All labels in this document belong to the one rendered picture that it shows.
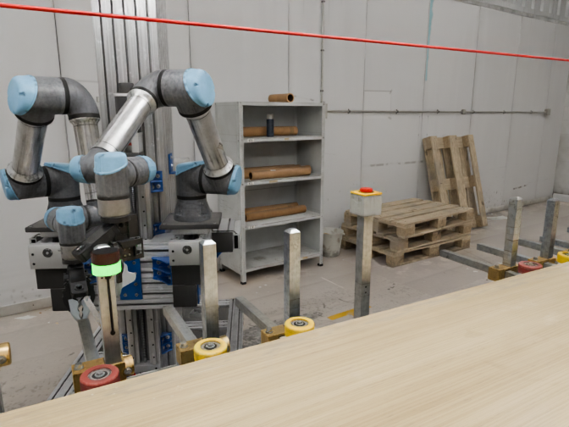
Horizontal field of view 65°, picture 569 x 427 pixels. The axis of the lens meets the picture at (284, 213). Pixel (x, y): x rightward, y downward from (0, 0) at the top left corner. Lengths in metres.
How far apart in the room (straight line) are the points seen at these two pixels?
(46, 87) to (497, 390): 1.44
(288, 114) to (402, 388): 3.70
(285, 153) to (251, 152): 0.39
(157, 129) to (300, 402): 1.34
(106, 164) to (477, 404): 0.95
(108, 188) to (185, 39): 3.00
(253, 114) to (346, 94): 1.18
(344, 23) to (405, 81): 1.10
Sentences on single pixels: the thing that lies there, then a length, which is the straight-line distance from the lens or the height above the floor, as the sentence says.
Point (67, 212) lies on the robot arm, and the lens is 1.45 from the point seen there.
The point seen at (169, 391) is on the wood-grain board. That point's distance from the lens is 1.01.
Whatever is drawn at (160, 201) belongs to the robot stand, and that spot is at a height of 1.09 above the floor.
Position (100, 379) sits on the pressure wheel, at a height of 0.90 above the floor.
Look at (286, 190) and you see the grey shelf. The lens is 4.53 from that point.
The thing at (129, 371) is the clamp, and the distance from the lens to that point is 1.21.
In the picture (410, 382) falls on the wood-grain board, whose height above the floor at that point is 0.90.
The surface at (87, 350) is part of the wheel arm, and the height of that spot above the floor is 0.86.
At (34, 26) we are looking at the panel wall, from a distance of 3.76.
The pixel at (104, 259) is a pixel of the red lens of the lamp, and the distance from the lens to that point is 1.04.
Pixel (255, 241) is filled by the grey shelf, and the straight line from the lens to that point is 4.44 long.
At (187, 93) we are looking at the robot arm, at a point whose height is 1.51.
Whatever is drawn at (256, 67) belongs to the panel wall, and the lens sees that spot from 4.33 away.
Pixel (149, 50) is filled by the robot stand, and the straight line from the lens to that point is 2.00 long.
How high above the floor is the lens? 1.45
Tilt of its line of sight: 12 degrees down
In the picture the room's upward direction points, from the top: straight up
